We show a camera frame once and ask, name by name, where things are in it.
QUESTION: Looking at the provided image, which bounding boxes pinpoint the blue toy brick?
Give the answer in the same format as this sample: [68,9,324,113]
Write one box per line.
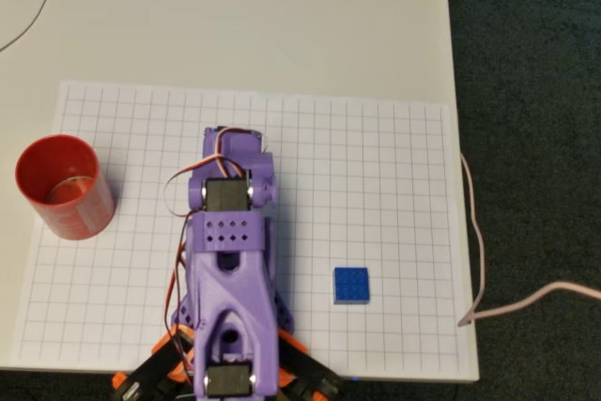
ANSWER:
[332,267,371,305]

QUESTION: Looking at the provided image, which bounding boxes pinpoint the red cup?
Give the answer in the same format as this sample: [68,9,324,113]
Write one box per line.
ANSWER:
[14,134,116,241]

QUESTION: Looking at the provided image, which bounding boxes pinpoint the white grid paper sheet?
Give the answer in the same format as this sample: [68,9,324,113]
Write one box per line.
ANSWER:
[17,80,464,370]

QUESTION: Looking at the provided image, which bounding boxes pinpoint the black orange table clamp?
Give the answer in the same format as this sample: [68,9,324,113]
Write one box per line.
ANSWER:
[111,325,196,401]
[276,328,344,401]

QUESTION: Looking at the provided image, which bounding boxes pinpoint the pink cable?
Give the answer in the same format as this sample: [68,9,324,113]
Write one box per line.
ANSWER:
[444,0,601,328]

